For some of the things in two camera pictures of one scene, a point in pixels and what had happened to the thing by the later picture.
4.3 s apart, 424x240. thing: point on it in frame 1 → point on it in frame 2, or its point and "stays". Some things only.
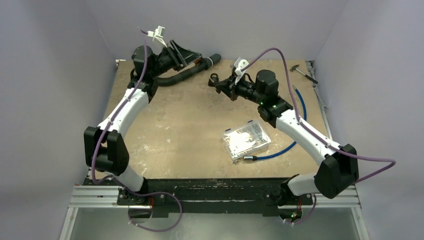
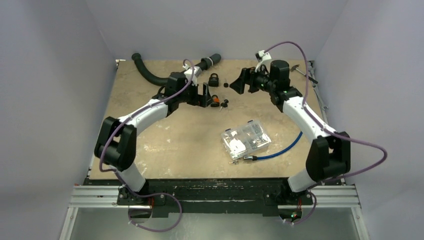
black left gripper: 188,56 → 200,100
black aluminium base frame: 212,197 stays
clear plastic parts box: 241,140 stays
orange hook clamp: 213,79 → 215,103
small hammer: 294,68 stays
